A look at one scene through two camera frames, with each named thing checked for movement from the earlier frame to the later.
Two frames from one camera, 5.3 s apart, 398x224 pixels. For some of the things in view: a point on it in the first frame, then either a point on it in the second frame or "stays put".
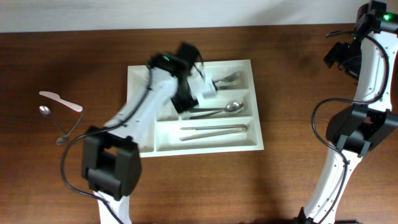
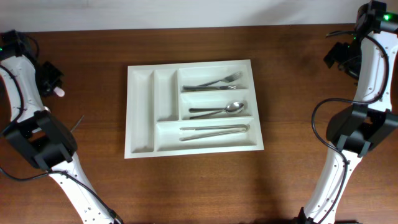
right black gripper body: (334, 53) stays put
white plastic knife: (56, 97) to (60, 91)
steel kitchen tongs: (244, 128) stays put
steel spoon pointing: (232, 107) stays put
